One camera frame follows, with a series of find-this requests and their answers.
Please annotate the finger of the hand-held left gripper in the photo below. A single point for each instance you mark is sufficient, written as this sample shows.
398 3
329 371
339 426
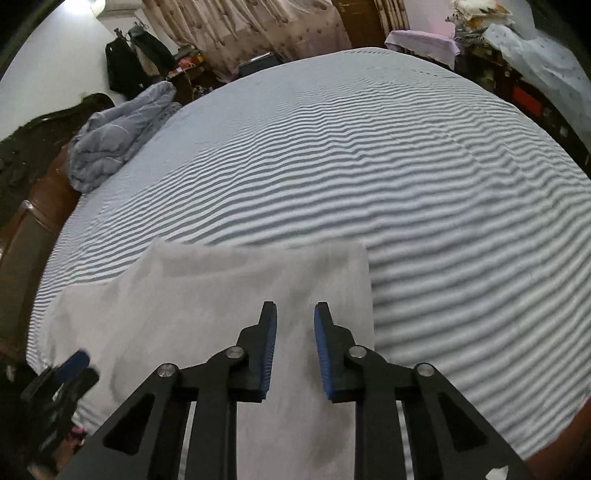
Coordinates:
75 361

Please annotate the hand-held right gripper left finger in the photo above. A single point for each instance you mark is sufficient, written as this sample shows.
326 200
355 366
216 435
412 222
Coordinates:
268 364

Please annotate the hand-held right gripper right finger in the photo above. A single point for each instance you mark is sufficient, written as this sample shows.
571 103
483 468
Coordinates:
323 364

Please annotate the light grey pants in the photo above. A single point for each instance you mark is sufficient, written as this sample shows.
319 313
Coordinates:
207 300

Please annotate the bed with grey striped sheet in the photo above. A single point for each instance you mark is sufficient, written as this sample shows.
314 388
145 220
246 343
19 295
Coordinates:
369 161

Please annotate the dark carved wooden headboard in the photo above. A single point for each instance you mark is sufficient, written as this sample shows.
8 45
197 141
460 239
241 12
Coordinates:
32 152

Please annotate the folded blue-grey quilt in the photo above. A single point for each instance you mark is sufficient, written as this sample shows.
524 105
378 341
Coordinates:
120 134

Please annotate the black box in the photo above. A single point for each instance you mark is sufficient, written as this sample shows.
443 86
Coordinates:
258 63

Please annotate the hanging dark clothes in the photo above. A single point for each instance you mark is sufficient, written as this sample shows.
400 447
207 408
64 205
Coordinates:
129 60

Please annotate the cluttered side table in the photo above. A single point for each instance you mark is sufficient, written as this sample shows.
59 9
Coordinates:
189 64

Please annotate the red box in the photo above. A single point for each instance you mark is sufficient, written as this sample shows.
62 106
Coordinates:
526 100

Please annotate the brown wooden door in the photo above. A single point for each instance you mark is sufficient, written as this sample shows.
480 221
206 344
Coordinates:
358 21

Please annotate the narrow beige patterned curtain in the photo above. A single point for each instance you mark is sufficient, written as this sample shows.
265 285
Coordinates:
392 14

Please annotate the white air conditioner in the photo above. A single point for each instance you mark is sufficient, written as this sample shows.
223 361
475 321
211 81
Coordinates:
117 4

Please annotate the floral pillow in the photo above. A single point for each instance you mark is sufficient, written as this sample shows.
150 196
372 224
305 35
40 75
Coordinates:
480 11

